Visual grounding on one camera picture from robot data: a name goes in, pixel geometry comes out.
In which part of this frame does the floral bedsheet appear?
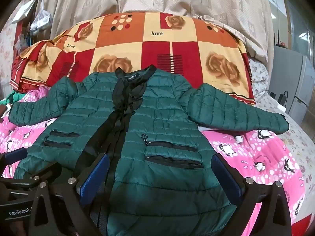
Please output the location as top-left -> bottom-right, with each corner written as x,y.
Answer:
247,56 -> 315,202

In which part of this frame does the rose patterned quilt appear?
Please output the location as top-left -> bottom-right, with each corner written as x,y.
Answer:
10,12 -> 256,105

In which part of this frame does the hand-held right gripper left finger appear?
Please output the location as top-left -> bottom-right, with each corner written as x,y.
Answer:
30,152 -> 111,236

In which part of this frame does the green puffer jacket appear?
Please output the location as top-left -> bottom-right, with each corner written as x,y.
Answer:
8,65 -> 289,236

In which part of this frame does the grey refrigerator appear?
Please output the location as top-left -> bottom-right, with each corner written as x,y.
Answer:
272,45 -> 315,128

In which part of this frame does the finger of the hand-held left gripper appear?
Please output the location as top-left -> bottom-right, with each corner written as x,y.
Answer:
0,147 -> 28,171
0,163 -> 62,195

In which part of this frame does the green cloth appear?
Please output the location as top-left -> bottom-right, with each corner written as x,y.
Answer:
5,91 -> 26,104

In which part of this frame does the clear plastic bag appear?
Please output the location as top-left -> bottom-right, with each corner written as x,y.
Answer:
30,0 -> 54,36

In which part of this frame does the pink penguin blanket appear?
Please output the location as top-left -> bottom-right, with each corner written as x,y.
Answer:
0,88 -> 308,236

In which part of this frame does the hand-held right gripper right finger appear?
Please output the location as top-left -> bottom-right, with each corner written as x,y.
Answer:
212,153 -> 292,236

